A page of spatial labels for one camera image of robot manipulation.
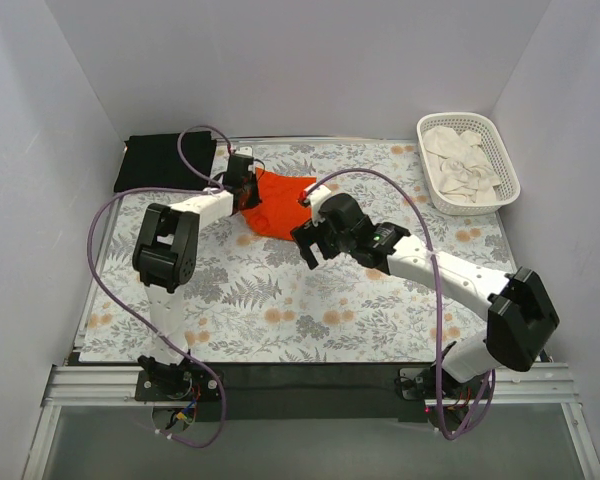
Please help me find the orange t-shirt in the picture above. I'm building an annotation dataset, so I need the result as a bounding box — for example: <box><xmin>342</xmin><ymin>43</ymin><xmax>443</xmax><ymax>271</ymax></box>
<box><xmin>242</xmin><ymin>168</ymin><xmax>316</xmax><ymax>241</ymax></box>

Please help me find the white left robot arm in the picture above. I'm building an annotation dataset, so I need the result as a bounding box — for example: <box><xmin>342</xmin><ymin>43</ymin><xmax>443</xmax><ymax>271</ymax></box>
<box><xmin>132</xmin><ymin>153</ymin><xmax>261</xmax><ymax>400</ymax></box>

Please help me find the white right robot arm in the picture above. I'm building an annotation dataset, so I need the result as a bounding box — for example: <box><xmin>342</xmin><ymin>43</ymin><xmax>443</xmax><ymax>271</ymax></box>
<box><xmin>291</xmin><ymin>187</ymin><xmax>559</xmax><ymax>398</ymax></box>

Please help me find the floral patterned table mat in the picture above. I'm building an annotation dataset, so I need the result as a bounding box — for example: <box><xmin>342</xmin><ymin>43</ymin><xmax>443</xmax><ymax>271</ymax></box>
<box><xmin>76</xmin><ymin>142</ymin><xmax>515</xmax><ymax>363</ymax></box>

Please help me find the folded black t-shirt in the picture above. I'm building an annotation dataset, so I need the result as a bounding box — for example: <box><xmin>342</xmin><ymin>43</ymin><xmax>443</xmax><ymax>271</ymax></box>
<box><xmin>113</xmin><ymin>132</ymin><xmax>217</xmax><ymax>193</ymax></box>

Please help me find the crumpled white t-shirt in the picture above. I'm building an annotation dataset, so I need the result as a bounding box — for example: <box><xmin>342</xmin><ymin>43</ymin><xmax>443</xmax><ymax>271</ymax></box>
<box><xmin>423</xmin><ymin>126</ymin><xmax>501</xmax><ymax>205</ymax></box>

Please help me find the white perforated plastic basket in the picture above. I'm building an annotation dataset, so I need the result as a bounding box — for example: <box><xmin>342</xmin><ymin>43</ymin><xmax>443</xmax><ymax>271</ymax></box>
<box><xmin>416</xmin><ymin>112</ymin><xmax>521</xmax><ymax>216</ymax></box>

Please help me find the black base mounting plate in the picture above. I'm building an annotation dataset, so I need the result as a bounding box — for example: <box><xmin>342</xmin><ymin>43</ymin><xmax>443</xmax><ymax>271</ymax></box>
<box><xmin>135</xmin><ymin>363</ymin><xmax>436</xmax><ymax>423</ymax></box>

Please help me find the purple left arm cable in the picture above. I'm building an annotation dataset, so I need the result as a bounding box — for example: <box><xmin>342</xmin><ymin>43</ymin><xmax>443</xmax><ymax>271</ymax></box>
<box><xmin>87</xmin><ymin>124</ymin><xmax>254</xmax><ymax>449</ymax></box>

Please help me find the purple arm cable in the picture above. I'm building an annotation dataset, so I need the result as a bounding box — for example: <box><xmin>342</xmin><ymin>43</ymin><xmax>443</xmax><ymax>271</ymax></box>
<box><xmin>87</xmin><ymin>124</ymin><xmax>254</xmax><ymax>449</ymax></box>
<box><xmin>299</xmin><ymin>168</ymin><xmax>496</xmax><ymax>441</ymax></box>

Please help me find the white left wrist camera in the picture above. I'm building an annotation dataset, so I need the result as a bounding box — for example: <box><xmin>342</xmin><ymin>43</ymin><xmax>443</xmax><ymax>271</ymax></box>
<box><xmin>229</xmin><ymin>145</ymin><xmax>254</xmax><ymax>157</ymax></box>

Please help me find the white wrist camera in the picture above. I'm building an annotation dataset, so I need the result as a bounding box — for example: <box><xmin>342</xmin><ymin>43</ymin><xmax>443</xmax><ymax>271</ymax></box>
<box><xmin>301</xmin><ymin>184</ymin><xmax>333</xmax><ymax>226</ymax></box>
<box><xmin>229</xmin><ymin>145</ymin><xmax>254</xmax><ymax>157</ymax></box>

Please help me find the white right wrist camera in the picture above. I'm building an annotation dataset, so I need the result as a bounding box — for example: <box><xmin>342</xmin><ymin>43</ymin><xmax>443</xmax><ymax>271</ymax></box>
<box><xmin>301</xmin><ymin>184</ymin><xmax>333</xmax><ymax>226</ymax></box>

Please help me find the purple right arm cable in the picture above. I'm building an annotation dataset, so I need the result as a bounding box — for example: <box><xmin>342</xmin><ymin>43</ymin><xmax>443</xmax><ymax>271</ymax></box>
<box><xmin>299</xmin><ymin>168</ymin><xmax>496</xmax><ymax>441</ymax></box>

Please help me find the aluminium table frame rail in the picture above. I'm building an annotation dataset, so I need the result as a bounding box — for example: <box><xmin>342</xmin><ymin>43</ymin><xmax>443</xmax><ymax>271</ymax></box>
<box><xmin>43</xmin><ymin>363</ymin><xmax>578</xmax><ymax>422</ymax></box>

